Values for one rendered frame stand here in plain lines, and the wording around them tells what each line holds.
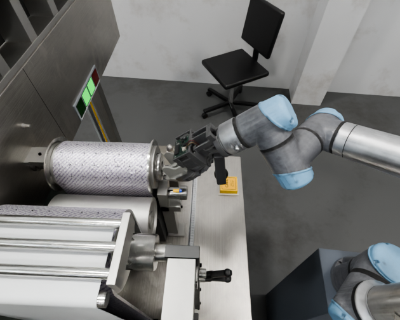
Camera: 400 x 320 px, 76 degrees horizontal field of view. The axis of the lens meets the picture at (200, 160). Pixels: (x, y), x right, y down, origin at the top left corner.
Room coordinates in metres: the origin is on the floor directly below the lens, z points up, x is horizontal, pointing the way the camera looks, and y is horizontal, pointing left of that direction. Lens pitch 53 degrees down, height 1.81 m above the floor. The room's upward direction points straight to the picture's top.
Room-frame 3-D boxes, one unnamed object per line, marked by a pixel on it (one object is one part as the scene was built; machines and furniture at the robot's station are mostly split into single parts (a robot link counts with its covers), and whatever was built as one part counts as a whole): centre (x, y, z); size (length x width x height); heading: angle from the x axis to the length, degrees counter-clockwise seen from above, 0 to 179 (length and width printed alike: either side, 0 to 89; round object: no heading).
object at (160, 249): (0.15, 0.05, 1.33); 0.06 x 0.03 x 0.03; 88
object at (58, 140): (0.41, 0.38, 1.25); 0.15 x 0.01 x 0.15; 178
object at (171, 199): (0.36, 0.08, 1.05); 0.06 x 0.05 x 0.31; 88
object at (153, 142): (0.40, 0.12, 1.25); 0.15 x 0.01 x 0.15; 178
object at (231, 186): (0.55, -0.12, 0.91); 0.07 x 0.07 x 0.02; 88
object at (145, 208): (0.28, 0.25, 1.17); 0.26 x 0.12 x 0.12; 88
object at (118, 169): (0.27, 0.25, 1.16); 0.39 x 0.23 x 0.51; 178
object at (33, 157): (0.41, 0.42, 1.28); 0.06 x 0.05 x 0.02; 88
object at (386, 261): (0.18, -0.50, 1.07); 0.13 x 0.12 x 0.14; 134
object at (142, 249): (0.15, 0.11, 1.33); 0.06 x 0.06 x 0.06; 88
